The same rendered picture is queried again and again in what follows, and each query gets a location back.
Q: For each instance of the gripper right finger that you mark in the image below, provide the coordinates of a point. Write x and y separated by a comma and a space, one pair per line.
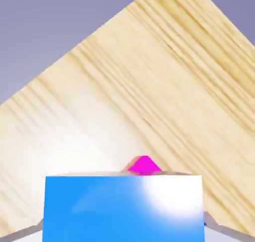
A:
217, 233

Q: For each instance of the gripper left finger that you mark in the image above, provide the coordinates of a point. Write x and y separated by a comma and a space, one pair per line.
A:
29, 234

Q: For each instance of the small blue cube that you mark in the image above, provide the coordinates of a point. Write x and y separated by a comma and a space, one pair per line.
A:
111, 212

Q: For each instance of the small magenta cube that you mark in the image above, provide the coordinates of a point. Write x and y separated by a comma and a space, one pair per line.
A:
143, 165

